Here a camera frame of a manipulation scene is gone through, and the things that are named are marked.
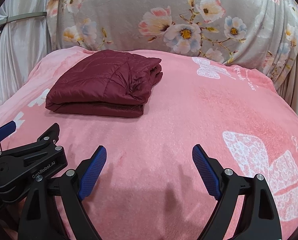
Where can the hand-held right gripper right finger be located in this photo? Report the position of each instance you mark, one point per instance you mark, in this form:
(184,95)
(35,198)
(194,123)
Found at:
(206,172)

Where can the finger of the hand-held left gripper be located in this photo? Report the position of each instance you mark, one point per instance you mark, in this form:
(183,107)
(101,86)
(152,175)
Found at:
(46,132)
(5,129)

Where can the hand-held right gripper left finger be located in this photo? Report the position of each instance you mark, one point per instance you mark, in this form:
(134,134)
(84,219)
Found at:
(92,175)

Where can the maroon puffer jacket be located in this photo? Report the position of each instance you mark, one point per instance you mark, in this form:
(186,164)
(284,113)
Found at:
(96,80)

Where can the pink printed blanket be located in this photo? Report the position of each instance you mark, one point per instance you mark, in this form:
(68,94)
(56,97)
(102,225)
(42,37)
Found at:
(176,117)

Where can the silver white curtain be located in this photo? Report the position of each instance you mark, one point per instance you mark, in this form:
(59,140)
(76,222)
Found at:
(19,55)

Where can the metal rod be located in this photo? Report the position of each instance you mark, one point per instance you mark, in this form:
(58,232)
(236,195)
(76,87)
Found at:
(21,15)

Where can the grey floral cover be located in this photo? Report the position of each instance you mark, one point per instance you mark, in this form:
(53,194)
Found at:
(119,12)

